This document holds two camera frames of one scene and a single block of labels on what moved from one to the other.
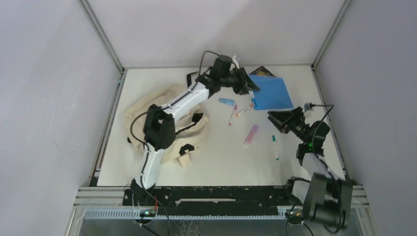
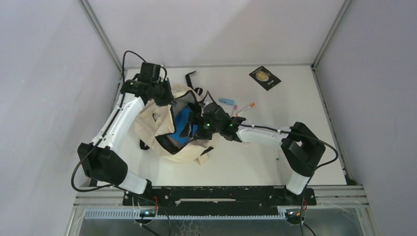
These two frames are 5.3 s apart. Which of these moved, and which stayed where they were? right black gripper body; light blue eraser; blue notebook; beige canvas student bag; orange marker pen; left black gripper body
Moved: blue notebook; beige canvas student bag; left black gripper body; right black gripper body
Stayed: orange marker pen; light blue eraser
